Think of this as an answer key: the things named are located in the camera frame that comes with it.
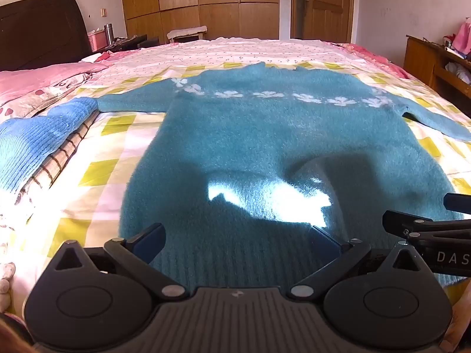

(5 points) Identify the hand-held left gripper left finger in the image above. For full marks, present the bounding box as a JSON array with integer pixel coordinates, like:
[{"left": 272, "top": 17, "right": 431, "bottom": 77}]
[{"left": 48, "top": 223, "right": 187, "bottom": 300}]

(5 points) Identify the blue ribbed knit sweater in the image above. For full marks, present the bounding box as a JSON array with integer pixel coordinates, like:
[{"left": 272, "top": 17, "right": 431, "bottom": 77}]
[{"left": 0, "top": 97, "right": 99, "bottom": 192}]

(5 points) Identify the yellow checked bedsheet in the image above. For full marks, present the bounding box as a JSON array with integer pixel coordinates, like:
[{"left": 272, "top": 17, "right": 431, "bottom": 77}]
[{"left": 0, "top": 59, "right": 471, "bottom": 302}]

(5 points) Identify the pink cloth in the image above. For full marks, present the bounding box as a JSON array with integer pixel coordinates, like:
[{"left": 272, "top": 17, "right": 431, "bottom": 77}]
[{"left": 452, "top": 21, "right": 471, "bottom": 56}]

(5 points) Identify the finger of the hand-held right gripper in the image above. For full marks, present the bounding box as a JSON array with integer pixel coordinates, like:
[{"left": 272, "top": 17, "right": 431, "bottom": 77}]
[
  {"left": 383, "top": 209, "right": 471, "bottom": 241},
  {"left": 443, "top": 193, "right": 471, "bottom": 210}
]

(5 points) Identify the wooden wardrobe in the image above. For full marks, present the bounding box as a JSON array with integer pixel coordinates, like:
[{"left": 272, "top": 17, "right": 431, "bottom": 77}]
[{"left": 120, "top": 0, "right": 282, "bottom": 45}]

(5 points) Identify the dark nightstand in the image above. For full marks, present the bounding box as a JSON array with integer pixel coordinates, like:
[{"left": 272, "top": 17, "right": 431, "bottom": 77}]
[{"left": 92, "top": 35, "right": 160, "bottom": 53}]

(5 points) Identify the wooden door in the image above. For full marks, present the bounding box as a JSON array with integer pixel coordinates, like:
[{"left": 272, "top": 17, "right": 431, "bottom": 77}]
[{"left": 291, "top": 0, "right": 356, "bottom": 43}]

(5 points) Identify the teal sweater with white flowers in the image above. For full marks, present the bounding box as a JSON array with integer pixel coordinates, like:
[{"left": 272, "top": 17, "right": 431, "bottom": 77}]
[{"left": 96, "top": 62, "right": 471, "bottom": 291}]

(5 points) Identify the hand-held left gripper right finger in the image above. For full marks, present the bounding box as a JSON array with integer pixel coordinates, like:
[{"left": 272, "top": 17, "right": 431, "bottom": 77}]
[{"left": 290, "top": 226, "right": 438, "bottom": 300}]

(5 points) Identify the pink basket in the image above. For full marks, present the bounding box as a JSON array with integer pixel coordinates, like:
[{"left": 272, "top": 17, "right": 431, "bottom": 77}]
[{"left": 87, "top": 29, "right": 109, "bottom": 53}]

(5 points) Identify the white floral bedsheet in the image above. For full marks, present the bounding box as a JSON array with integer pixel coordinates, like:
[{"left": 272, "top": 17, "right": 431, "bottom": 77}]
[{"left": 92, "top": 37, "right": 369, "bottom": 81}]

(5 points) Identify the dark wooden headboard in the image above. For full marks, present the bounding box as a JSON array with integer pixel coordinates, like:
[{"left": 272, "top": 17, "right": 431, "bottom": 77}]
[{"left": 0, "top": 0, "right": 92, "bottom": 72}]

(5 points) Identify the white plastic bag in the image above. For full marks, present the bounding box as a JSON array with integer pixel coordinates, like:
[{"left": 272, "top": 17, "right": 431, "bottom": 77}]
[{"left": 445, "top": 62, "right": 471, "bottom": 83}]

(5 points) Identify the pink pillow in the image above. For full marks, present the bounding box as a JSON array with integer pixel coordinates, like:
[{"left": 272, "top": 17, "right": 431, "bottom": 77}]
[{"left": 0, "top": 61, "right": 111, "bottom": 118}]

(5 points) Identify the brown checked cloth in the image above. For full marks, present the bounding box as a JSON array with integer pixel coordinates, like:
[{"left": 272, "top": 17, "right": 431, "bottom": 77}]
[{"left": 15, "top": 112, "right": 101, "bottom": 207}]

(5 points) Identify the pink floral bed cover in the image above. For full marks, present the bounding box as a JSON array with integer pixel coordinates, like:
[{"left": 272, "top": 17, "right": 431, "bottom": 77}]
[{"left": 331, "top": 42, "right": 411, "bottom": 79}]

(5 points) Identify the wooden shelf cabinet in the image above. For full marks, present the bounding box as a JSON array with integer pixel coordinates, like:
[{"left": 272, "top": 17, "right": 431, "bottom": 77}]
[{"left": 404, "top": 35, "right": 471, "bottom": 98}]

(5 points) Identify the cushioned stool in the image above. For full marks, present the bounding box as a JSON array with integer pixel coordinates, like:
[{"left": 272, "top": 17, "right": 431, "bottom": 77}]
[{"left": 167, "top": 26, "right": 208, "bottom": 44}]

